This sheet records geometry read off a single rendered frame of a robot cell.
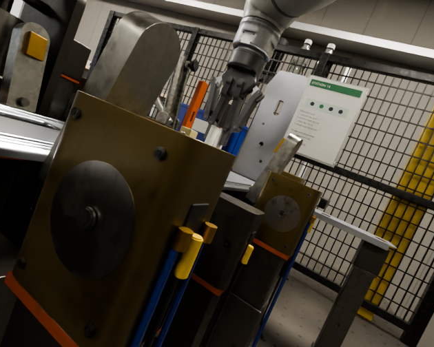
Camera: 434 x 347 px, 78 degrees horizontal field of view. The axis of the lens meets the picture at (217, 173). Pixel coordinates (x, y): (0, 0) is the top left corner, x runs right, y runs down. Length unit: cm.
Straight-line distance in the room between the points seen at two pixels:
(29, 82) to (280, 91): 65
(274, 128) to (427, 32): 244
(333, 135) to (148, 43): 98
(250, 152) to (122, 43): 71
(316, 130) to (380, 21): 214
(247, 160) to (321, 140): 36
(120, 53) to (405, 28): 303
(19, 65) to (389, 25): 297
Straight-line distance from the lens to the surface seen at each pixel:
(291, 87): 88
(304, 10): 57
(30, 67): 46
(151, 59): 18
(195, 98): 76
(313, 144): 110
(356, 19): 315
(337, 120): 112
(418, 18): 320
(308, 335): 83
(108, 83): 17
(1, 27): 51
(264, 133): 85
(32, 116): 36
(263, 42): 61
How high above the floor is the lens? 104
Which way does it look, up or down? 5 degrees down
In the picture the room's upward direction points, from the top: 23 degrees clockwise
